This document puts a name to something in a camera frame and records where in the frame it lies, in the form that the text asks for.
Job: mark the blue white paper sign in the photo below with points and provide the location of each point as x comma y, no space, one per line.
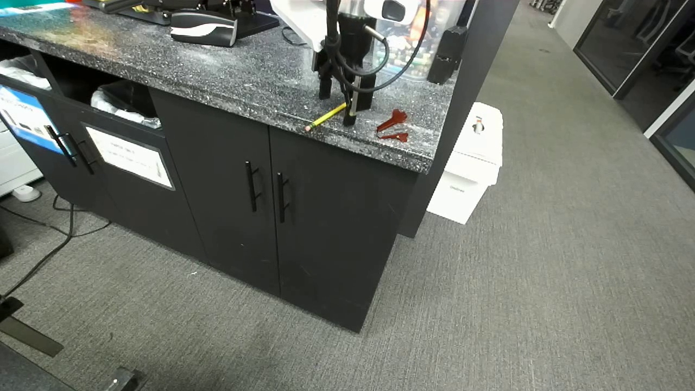
29,120

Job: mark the black cabinet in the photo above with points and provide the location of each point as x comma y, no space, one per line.
344,209

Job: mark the cabinet door handle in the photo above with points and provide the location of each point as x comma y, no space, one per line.
251,169
281,186

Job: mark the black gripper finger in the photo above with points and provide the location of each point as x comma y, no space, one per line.
326,60
354,46

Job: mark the left cabinet door handle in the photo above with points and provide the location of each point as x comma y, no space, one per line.
251,169

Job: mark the right cabinet door handle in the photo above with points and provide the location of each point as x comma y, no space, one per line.
281,186

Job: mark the white waste bin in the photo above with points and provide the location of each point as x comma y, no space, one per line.
472,167

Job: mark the red staple remover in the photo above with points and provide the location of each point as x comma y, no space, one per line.
392,129

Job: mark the yellow pencil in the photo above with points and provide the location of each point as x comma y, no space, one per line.
326,116

